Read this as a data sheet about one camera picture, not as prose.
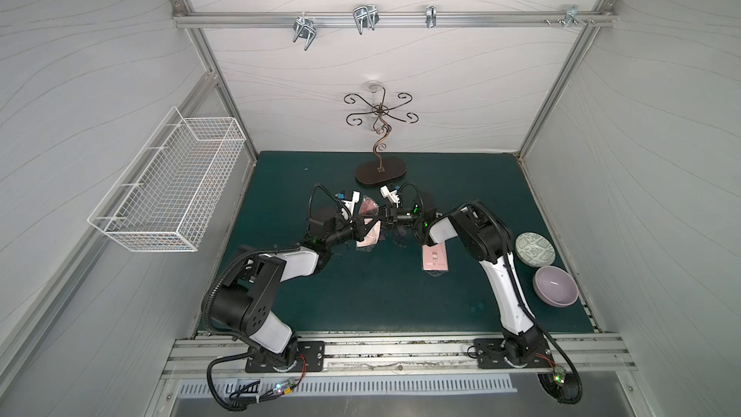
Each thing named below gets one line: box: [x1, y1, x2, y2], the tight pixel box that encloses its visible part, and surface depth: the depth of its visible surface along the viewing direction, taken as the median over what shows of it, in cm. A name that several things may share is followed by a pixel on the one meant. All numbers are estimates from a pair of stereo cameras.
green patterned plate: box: [515, 231, 556, 268], surface depth 93 cm
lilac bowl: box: [532, 265, 580, 308], surface depth 84 cm
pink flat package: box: [422, 241, 449, 272], surface depth 93 cm
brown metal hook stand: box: [343, 86, 420, 185], surface depth 110 cm
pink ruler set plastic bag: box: [356, 195, 387, 252], surface depth 88 cm
